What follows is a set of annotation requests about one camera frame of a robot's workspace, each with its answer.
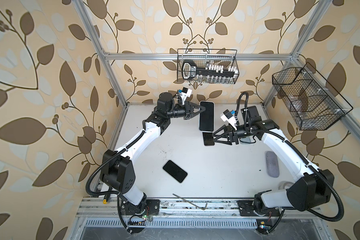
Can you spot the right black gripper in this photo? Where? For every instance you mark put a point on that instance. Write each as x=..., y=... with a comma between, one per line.
x=232, y=137

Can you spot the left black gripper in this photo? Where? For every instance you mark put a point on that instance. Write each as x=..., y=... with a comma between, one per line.
x=187, y=109

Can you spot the black phone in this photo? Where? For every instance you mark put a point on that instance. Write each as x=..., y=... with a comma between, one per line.
x=175, y=171
x=208, y=139
x=206, y=120

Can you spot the pale blue phone case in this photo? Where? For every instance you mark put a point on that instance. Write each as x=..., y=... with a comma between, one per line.
x=248, y=140

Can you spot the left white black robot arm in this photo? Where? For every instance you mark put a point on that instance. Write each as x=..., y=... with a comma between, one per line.
x=117, y=169

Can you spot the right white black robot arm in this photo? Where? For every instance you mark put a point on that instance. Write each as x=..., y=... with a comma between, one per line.
x=312, y=187

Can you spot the black phone tilted front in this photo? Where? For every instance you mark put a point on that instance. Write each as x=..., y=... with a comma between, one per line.
x=175, y=171

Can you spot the black socket holder tool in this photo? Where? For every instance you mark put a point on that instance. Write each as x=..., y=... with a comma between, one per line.
x=190, y=70

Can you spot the grey oval pad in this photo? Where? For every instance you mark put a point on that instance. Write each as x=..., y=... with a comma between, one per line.
x=272, y=164

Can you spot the metal hex key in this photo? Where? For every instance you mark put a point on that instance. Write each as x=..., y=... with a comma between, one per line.
x=191, y=203

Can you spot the black yellow screwdriver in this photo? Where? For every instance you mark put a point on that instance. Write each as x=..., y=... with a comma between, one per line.
x=107, y=196

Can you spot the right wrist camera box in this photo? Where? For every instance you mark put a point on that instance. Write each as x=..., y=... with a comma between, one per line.
x=229, y=117

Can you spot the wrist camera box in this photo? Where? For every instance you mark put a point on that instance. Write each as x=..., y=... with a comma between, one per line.
x=183, y=94
x=229, y=117

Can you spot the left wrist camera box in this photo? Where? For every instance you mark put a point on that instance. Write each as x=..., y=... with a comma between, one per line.
x=183, y=94

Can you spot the black wire basket back wall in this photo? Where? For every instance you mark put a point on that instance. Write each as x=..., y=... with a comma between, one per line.
x=225, y=57

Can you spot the black wire basket wall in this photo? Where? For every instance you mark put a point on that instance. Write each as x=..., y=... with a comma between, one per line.
x=313, y=102
x=225, y=57

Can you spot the black wire basket right wall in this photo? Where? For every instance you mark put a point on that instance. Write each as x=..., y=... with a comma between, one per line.
x=313, y=102

